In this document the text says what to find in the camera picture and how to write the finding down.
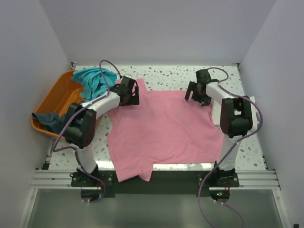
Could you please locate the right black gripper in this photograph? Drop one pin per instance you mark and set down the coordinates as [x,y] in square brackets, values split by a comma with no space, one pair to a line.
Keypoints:
[192,86]

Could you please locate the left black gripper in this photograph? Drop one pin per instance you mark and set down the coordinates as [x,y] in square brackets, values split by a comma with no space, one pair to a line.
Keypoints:
[134,99]

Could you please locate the pink t shirt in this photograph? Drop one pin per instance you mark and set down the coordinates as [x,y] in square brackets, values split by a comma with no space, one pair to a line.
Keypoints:
[162,129]

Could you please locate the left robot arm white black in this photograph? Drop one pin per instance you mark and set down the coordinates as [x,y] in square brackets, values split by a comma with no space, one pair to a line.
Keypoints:
[80,120]

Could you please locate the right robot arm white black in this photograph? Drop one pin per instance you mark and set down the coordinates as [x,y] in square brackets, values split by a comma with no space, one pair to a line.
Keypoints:
[236,118]

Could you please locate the turquoise t shirt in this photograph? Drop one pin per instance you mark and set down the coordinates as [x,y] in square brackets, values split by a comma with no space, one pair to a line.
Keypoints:
[93,83]

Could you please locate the orange plastic laundry basket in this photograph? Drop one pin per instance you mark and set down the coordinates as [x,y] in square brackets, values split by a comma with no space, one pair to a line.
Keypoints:
[63,93]

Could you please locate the dark teal t shirt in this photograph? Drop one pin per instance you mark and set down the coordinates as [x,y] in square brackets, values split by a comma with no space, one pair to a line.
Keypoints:
[51,122]

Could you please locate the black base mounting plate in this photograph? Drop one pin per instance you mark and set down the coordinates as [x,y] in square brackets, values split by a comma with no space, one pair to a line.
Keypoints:
[161,182]

